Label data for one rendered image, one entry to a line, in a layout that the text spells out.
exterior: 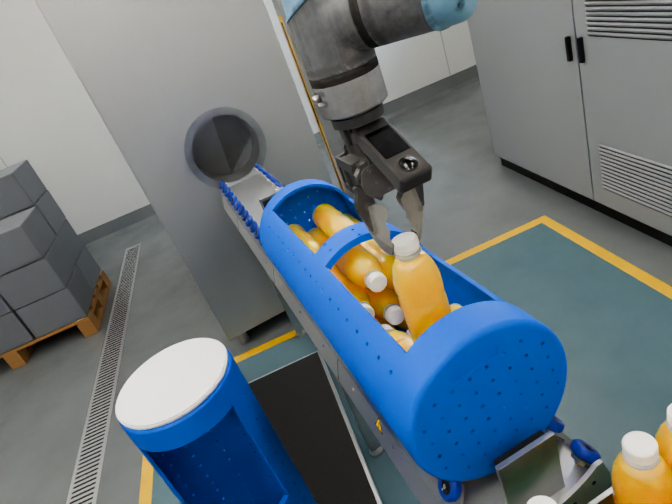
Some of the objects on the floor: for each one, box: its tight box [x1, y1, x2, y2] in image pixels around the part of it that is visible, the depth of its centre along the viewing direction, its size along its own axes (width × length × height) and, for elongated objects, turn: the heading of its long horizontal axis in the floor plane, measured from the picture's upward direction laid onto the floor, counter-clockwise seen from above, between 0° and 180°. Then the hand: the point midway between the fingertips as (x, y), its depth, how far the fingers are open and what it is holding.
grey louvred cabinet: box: [467, 0, 672, 247], centre depth 269 cm, size 54×215×145 cm, turn 45°
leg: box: [268, 275, 306, 338], centre depth 285 cm, size 6×6×63 cm
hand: (404, 241), depth 77 cm, fingers closed on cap, 4 cm apart
